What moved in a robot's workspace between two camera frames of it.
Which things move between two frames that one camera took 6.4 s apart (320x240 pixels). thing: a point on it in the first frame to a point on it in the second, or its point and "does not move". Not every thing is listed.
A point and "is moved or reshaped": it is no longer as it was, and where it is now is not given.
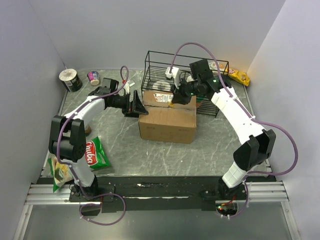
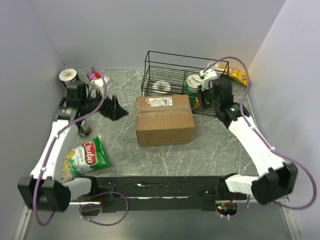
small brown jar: x=87 y=131 does not move
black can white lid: x=70 y=80 does not move
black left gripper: x=138 y=108 to x=112 y=108
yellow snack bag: x=240 y=77 does not move
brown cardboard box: x=167 y=121 is moved or reshaped
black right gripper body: x=186 y=91 to x=207 y=100
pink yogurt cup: x=93 y=77 does not move
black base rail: x=155 y=194 does not move
